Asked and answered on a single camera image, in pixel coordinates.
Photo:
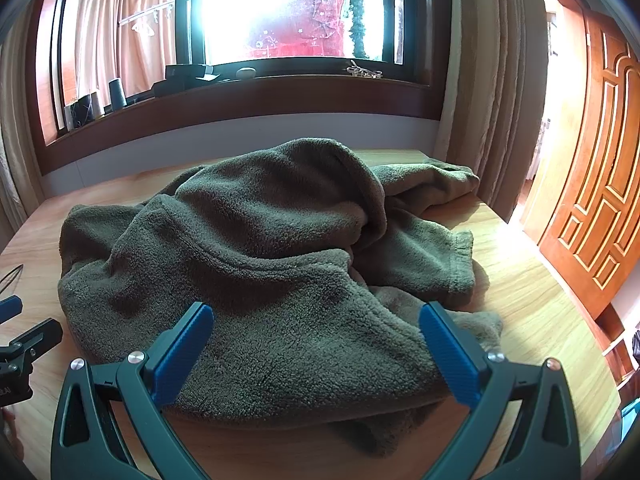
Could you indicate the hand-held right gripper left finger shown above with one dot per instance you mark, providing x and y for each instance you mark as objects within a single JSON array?
[{"x": 182, "y": 355}]

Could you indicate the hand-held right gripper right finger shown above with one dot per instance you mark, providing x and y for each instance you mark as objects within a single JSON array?
[{"x": 447, "y": 355}]

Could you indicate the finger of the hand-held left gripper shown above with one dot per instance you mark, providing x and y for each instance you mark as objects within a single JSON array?
[
  {"x": 9, "y": 307},
  {"x": 37, "y": 336}
]

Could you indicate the olive fleece sweater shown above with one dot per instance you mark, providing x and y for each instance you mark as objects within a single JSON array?
[{"x": 280, "y": 260}]

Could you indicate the clothes hanger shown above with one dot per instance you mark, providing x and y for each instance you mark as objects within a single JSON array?
[{"x": 145, "y": 22}]

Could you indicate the dark marbled thread cone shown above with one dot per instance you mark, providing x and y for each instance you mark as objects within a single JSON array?
[{"x": 79, "y": 114}]

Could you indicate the beige thread cone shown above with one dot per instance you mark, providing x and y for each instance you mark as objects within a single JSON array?
[{"x": 96, "y": 105}]

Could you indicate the carved wooden door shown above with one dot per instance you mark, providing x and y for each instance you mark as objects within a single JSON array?
[{"x": 595, "y": 175}]

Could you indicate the blue grey thread cone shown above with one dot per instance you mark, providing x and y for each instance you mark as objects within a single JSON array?
[{"x": 118, "y": 94}]

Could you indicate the wooden window sill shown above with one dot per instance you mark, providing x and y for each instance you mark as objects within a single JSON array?
[{"x": 250, "y": 102}]

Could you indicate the black box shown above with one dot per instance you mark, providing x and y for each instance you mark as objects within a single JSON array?
[{"x": 185, "y": 77}]

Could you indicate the small white round object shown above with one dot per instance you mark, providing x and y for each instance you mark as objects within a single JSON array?
[{"x": 245, "y": 73}]

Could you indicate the pink sheer curtain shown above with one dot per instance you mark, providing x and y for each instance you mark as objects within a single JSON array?
[{"x": 120, "y": 25}]

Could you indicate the hanging green plant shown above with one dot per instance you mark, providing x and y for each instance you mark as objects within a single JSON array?
[{"x": 358, "y": 25}]

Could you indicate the red cloth outside window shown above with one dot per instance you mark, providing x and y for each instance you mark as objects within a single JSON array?
[{"x": 315, "y": 25}]

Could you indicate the dark framed window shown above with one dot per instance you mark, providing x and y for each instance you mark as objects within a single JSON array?
[{"x": 300, "y": 10}]

